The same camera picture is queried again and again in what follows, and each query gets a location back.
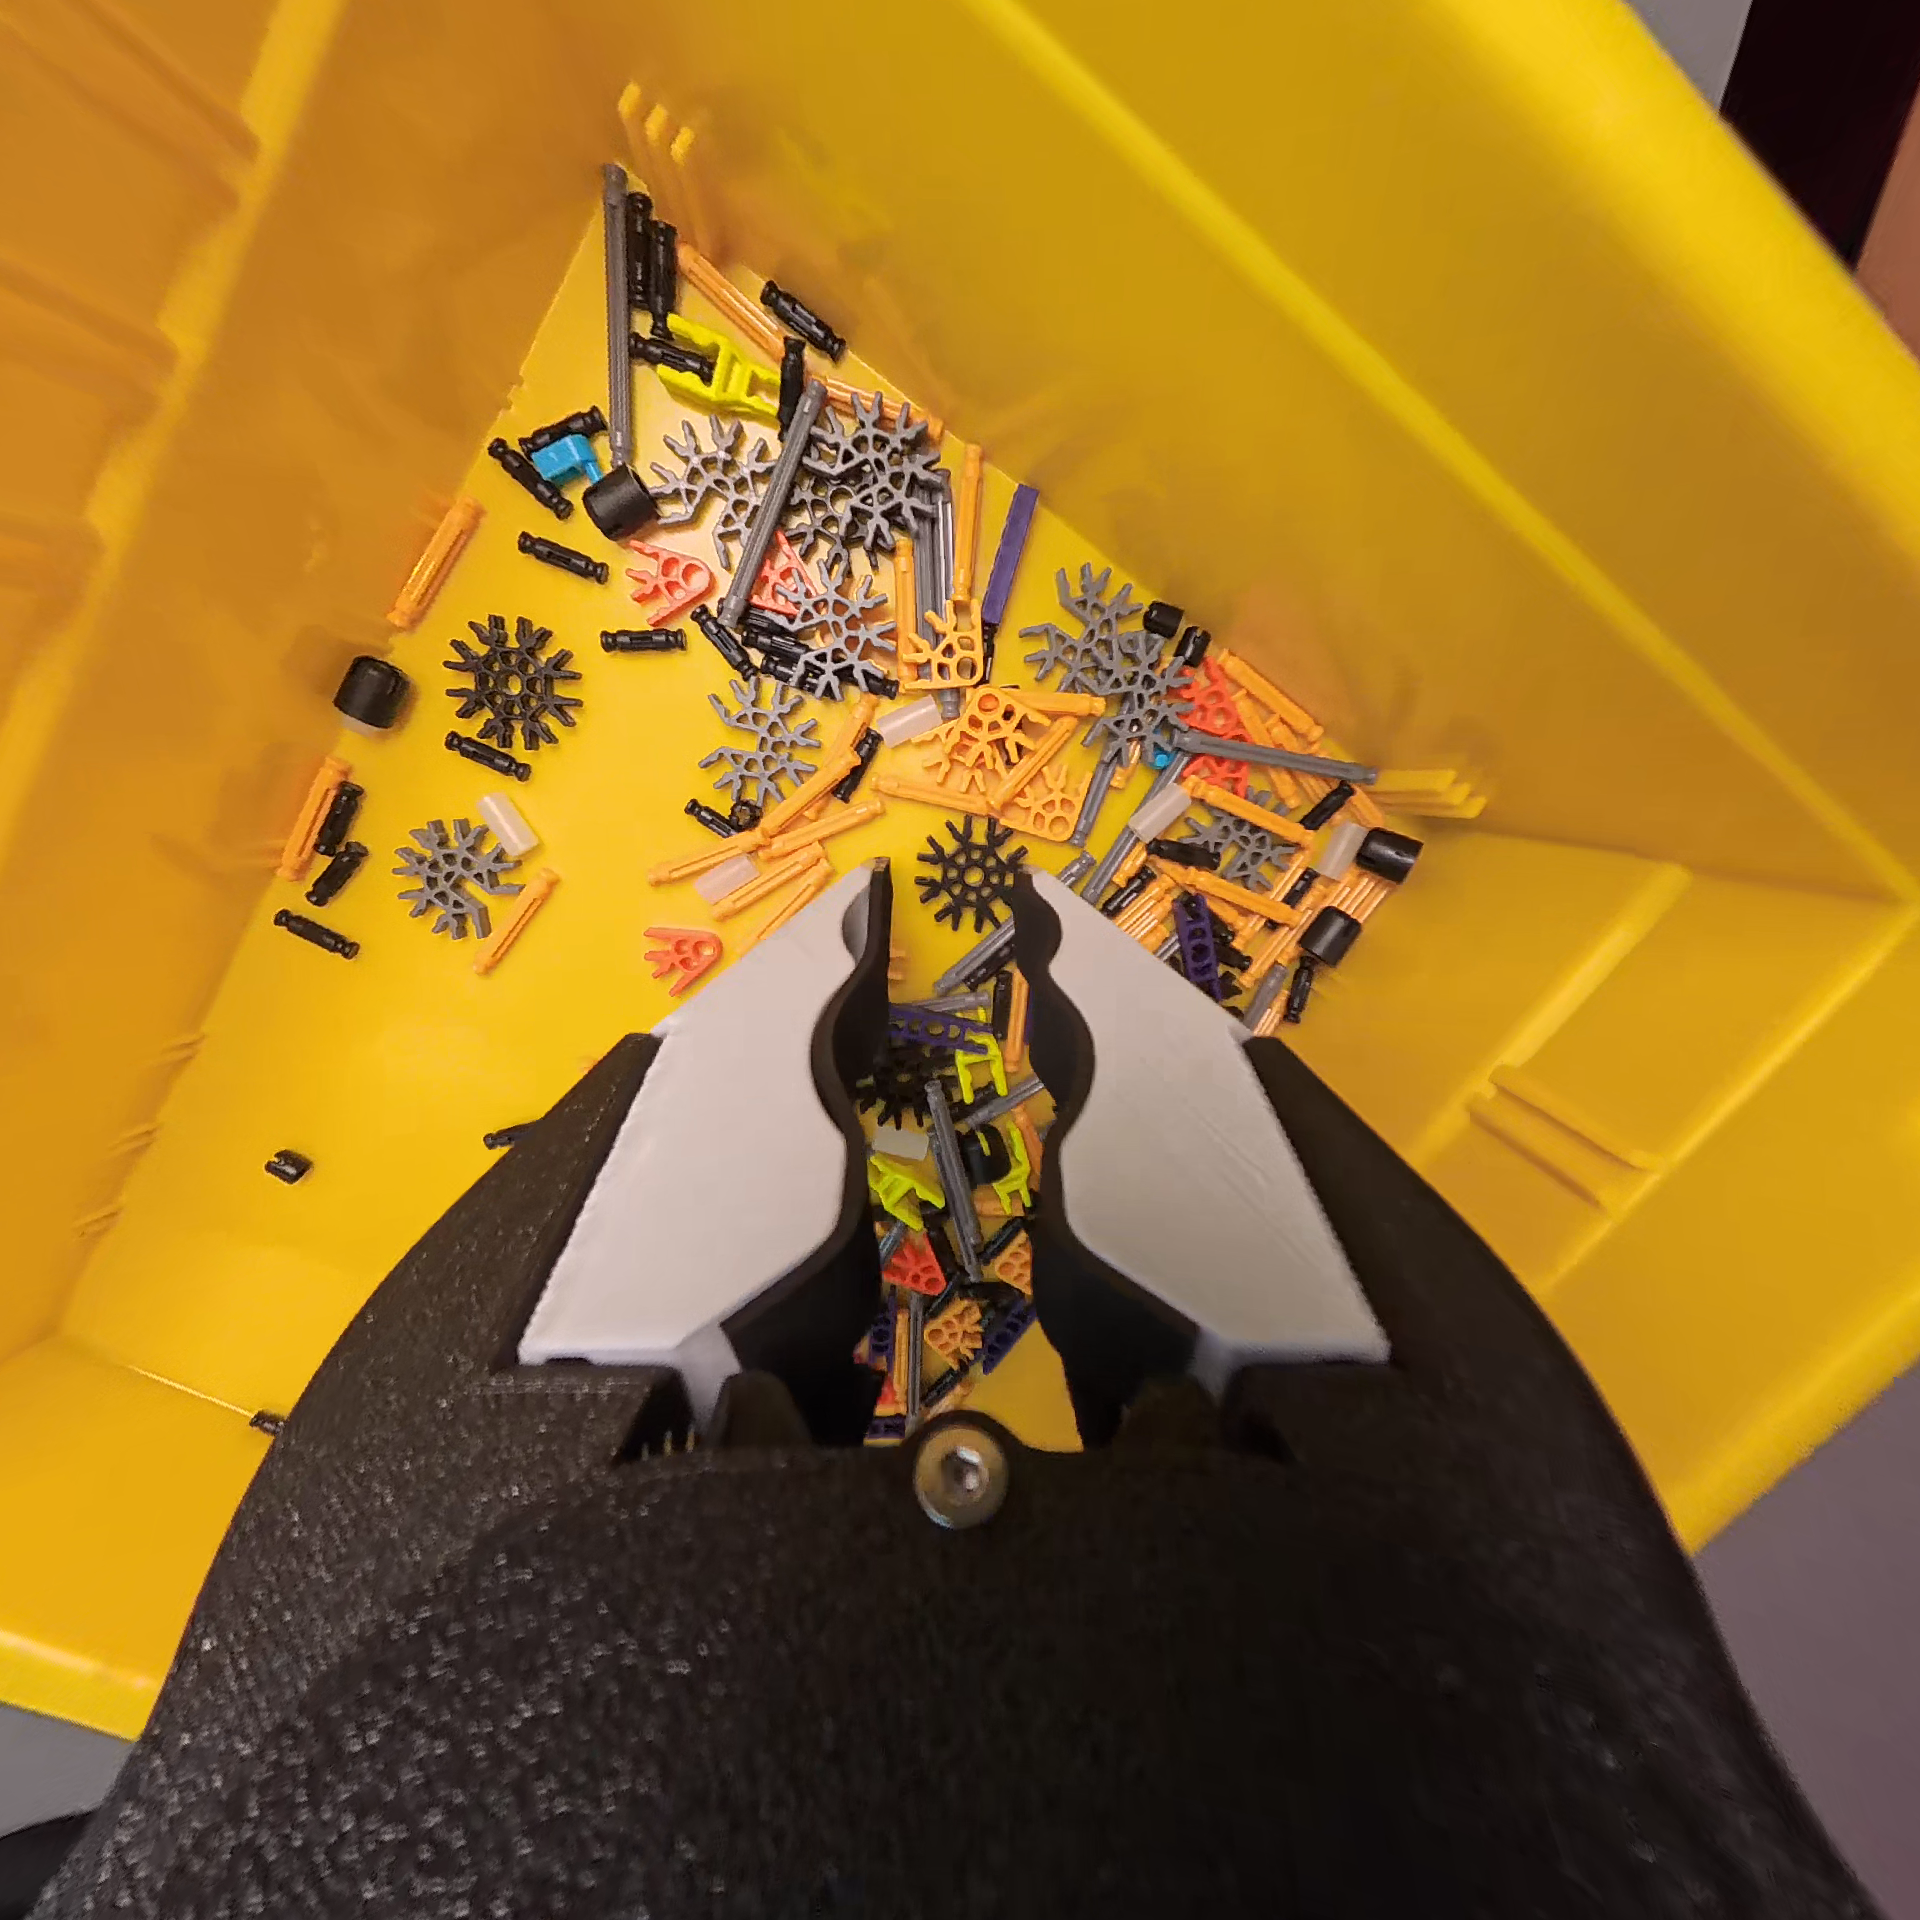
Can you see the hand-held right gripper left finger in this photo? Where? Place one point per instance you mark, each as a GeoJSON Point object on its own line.
{"type": "Point", "coordinates": [704, 1185]}

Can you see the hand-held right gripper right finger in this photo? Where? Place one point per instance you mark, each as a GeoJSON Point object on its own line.
{"type": "Point", "coordinates": [1201, 1185]}

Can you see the pile of small construction parts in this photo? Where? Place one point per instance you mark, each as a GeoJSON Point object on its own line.
{"type": "Point", "coordinates": [990, 734]}

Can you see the yellow bin with dark parts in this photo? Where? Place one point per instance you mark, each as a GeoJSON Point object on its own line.
{"type": "Point", "coordinates": [1351, 300]}

